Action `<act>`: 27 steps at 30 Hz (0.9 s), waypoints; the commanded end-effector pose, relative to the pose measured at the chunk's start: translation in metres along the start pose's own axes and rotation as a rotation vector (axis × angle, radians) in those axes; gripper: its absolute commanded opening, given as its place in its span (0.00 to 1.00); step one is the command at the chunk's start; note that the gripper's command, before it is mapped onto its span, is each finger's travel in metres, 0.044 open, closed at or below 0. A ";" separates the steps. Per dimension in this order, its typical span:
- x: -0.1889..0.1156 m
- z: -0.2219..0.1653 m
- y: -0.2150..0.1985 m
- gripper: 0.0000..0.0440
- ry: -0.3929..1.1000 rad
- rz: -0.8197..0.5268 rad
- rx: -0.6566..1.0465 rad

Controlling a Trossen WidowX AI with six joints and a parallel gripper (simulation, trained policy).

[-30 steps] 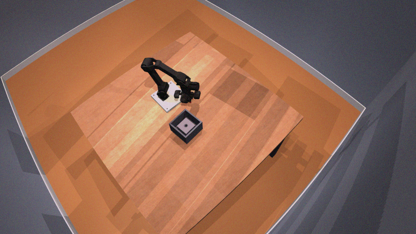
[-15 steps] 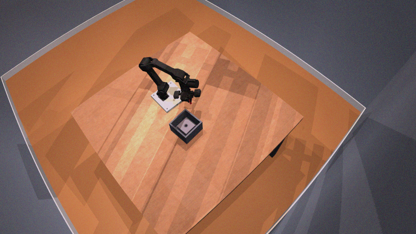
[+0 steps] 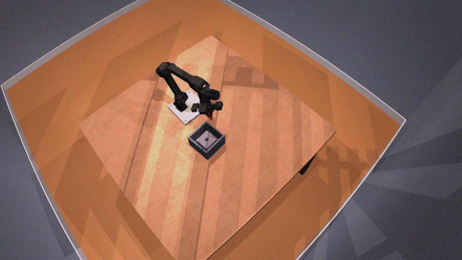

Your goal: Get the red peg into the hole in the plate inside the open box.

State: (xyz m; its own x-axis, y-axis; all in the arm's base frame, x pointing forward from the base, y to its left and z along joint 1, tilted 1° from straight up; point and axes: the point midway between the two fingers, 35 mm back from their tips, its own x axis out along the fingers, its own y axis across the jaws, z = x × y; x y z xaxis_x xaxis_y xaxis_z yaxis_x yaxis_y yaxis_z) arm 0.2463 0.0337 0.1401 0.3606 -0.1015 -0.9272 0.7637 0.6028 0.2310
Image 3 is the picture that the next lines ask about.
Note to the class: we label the pink square plate with hole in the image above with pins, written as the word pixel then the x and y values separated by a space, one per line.
pixel 206 140

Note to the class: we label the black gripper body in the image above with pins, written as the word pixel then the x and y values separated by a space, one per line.
pixel 217 106

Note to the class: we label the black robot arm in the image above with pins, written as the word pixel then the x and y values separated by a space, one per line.
pixel 196 83

